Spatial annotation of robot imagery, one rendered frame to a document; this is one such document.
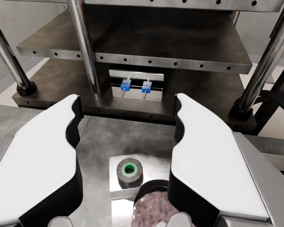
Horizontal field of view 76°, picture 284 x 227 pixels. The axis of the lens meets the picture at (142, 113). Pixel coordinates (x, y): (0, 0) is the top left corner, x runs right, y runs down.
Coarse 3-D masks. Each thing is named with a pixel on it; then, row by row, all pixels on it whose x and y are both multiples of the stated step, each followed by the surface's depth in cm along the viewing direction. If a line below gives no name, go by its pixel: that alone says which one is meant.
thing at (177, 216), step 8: (64, 216) 5; (176, 216) 5; (184, 216) 5; (48, 224) 5; (56, 224) 5; (64, 224) 5; (72, 224) 5; (168, 224) 5; (176, 224) 5; (184, 224) 5
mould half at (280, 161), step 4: (268, 156) 67; (272, 156) 67; (276, 156) 67; (280, 156) 67; (272, 160) 66; (276, 160) 66; (280, 160) 65; (276, 164) 64; (280, 164) 64; (280, 168) 63
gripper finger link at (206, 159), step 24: (192, 120) 9; (216, 120) 9; (192, 144) 7; (216, 144) 7; (192, 168) 6; (216, 168) 6; (240, 168) 6; (168, 192) 7; (192, 192) 6; (216, 192) 5; (240, 192) 5; (192, 216) 6; (216, 216) 5; (240, 216) 5; (264, 216) 5
